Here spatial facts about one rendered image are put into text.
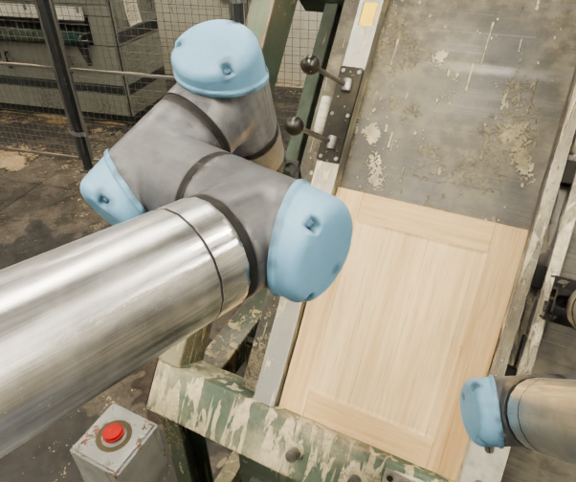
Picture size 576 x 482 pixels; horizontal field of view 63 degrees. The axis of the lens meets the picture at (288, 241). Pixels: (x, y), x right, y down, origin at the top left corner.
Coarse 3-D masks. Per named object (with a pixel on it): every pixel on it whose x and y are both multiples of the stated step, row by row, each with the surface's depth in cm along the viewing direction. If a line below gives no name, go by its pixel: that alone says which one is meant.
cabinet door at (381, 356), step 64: (384, 256) 95; (448, 256) 91; (512, 256) 86; (320, 320) 99; (384, 320) 94; (448, 320) 90; (320, 384) 98; (384, 384) 93; (448, 384) 89; (384, 448) 92; (448, 448) 88
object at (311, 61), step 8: (304, 56) 89; (312, 56) 88; (304, 64) 88; (312, 64) 88; (320, 64) 89; (304, 72) 89; (312, 72) 89; (320, 72) 91; (328, 72) 92; (336, 80) 94; (344, 80) 95; (352, 80) 95; (344, 88) 95
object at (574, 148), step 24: (552, 168) 80; (552, 192) 80; (552, 216) 83; (528, 240) 82; (552, 240) 83; (528, 264) 80; (552, 264) 79; (528, 288) 80; (528, 312) 83; (504, 336) 81; (528, 336) 80; (504, 360) 81; (528, 360) 80; (480, 456) 81; (504, 456) 80; (456, 480) 87; (480, 480) 81
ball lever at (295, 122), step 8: (288, 120) 89; (296, 120) 88; (288, 128) 89; (296, 128) 89; (304, 128) 91; (312, 136) 93; (320, 136) 94; (328, 136) 96; (328, 144) 96; (336, 144) 96
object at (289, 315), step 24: (360, 0) 97; (384, 0) 96; (360, 48) 97; (360, 96) 98; (336, 168) 97; (336, 192) 100; (288, 312) 99; (288, 336) 99; (264, 360) 100; (288, 360) 100; (264, 384) 100
